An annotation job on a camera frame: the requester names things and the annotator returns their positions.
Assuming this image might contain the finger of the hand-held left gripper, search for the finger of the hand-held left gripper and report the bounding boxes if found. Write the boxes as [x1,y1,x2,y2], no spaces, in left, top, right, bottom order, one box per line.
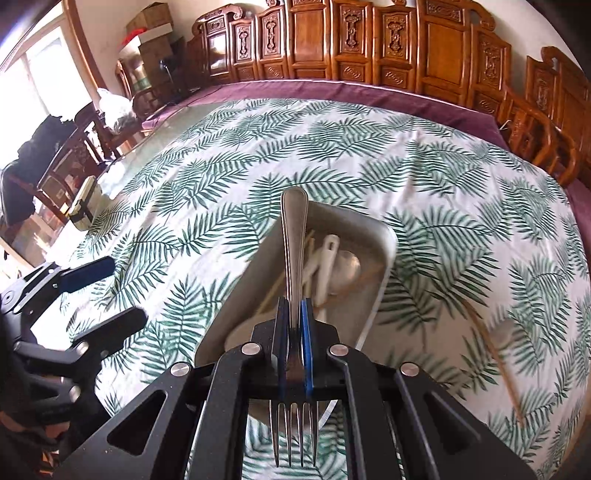
[0,256,117,342]
[14,306,149,385]

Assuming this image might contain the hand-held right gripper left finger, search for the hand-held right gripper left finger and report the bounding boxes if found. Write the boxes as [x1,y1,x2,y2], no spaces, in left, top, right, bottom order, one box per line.
[51,296,291,480]

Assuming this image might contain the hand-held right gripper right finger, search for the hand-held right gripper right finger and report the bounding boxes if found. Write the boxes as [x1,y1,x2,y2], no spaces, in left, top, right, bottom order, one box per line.
[299,298,539,480]

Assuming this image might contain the metal fork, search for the metal fork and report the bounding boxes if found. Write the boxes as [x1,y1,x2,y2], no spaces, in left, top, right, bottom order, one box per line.
[270,187,320,468]

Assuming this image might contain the grey rectangular tray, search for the grey rectangular tray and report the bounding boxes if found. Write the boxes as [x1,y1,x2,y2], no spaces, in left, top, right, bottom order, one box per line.
[194,198,399,416]

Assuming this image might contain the lunch box with yellow trim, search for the lunch box with yellow trim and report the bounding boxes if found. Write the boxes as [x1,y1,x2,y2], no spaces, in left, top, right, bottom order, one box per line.
[67,175,110,232]

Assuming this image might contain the dark wooden chair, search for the dark wooden chair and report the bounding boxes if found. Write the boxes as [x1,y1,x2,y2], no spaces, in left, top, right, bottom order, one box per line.
[34,138,112,219]

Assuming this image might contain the wooden chair with clothes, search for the wooden chair with clothes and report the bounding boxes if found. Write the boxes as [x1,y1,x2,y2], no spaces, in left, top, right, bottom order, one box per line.
[0,113,77,227]

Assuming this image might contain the clear plastic bag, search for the clear plastic bag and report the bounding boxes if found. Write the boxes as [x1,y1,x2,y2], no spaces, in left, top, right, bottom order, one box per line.
[96,88,140,136]

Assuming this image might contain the leaf print tablecloth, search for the leaf print tablecloth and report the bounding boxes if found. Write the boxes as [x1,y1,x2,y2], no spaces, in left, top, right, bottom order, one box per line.
[60,98,588,480]

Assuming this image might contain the wooden framed window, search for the wooden framed window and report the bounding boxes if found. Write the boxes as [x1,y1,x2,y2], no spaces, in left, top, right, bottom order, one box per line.
[0,0,106,167]

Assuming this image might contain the large brown cardboard box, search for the large brown cardboard box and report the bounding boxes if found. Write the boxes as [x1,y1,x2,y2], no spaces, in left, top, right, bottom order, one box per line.
[139,34,177,71]

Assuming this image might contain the white and red box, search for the white and red box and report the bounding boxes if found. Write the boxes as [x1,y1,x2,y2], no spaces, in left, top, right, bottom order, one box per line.
[121,28,174,48]

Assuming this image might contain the small carved wooden armchair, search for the small carved wooden armchair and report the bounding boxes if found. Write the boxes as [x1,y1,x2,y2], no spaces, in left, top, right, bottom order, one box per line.
[185,4,259,93]

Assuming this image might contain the large carved wooden bench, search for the large carved wooden bench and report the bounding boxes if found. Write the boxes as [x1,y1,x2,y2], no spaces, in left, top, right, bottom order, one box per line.
[256,0,513,116]

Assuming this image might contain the wooden chair with curved armrest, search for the wooden chair with curved armrest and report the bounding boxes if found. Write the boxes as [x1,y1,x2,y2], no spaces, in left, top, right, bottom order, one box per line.
[496,83,580,188]

